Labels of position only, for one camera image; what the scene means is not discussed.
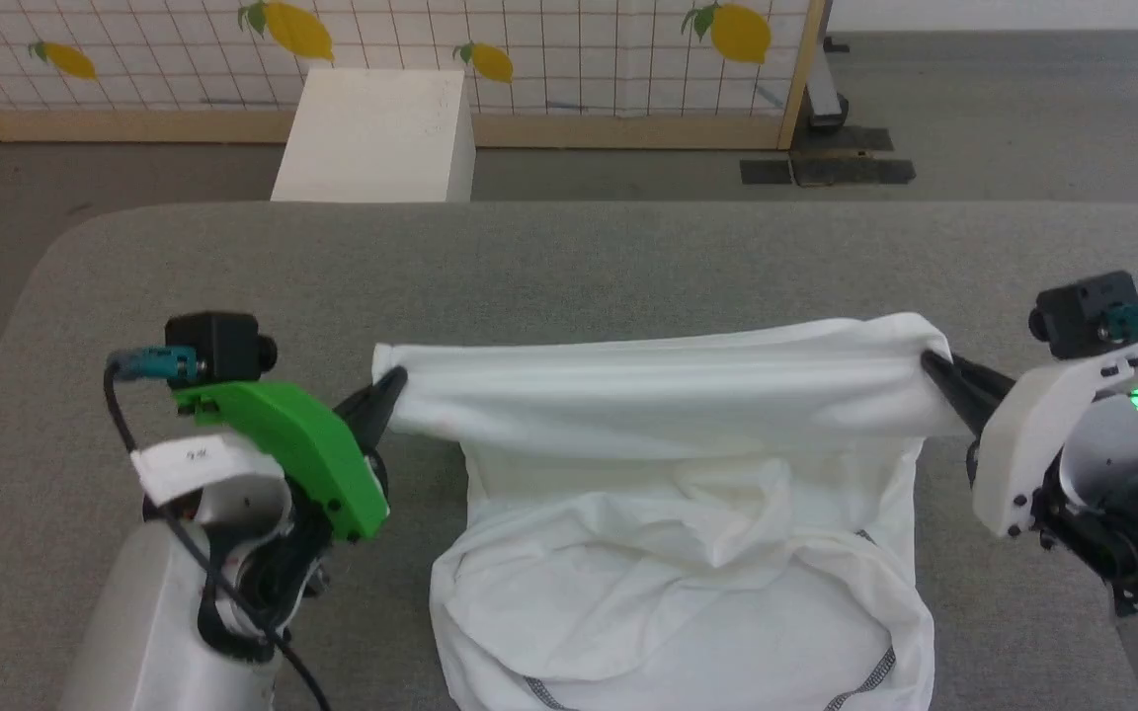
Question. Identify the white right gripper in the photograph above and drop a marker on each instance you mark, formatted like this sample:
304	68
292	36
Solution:
1023	444

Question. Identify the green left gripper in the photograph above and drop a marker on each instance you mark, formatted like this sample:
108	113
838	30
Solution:
302	439

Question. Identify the white shirt with grey stitching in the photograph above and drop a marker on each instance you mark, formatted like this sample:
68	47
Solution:
678	553

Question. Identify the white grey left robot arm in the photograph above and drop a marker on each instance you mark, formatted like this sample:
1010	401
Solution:
144	612

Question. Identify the white paper label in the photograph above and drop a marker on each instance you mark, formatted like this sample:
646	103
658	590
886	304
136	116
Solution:
194	464

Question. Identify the black floor tape patch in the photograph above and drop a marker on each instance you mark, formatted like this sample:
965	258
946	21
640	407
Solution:
841	138
765	172
855	172

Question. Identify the grey fabric sofa cushion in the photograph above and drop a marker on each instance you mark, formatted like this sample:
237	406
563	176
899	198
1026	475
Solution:
579	267

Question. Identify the white rectangular block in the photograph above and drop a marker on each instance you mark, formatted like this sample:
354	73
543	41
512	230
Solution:
371	138

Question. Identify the lemon print grid partition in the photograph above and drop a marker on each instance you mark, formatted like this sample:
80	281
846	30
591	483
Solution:
184	59

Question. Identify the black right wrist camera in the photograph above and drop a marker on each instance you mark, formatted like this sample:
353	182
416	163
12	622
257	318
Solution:
1078	311

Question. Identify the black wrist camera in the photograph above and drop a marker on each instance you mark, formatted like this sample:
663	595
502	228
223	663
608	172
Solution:
223	346
1078	311

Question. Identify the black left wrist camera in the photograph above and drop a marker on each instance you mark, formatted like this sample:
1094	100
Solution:
223	346

